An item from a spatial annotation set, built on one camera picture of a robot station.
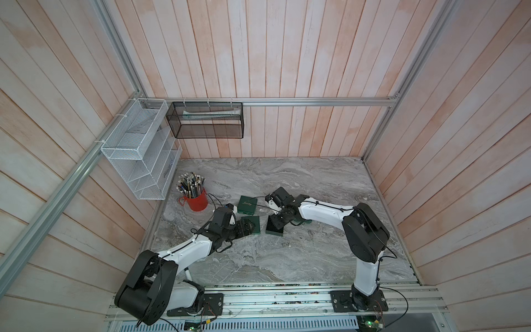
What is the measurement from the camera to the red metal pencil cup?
3.03 feet

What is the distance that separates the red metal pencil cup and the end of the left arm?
0.24 meters

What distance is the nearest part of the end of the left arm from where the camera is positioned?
0.66 meters
